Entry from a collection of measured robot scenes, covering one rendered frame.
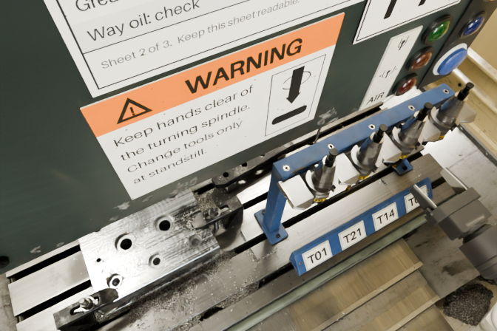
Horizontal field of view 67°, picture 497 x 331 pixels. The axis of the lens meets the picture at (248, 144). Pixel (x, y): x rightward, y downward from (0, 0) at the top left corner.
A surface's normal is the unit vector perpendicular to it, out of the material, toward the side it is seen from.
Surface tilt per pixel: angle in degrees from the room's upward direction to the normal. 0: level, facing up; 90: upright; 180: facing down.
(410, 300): 8
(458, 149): 24
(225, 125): 90
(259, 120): 90
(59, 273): 0
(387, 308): 8
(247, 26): 90
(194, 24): 90
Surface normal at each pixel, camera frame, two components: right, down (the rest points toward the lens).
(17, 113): 0.48, 0.75
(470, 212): 0.03, -0.54
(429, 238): -0.33, -0.32
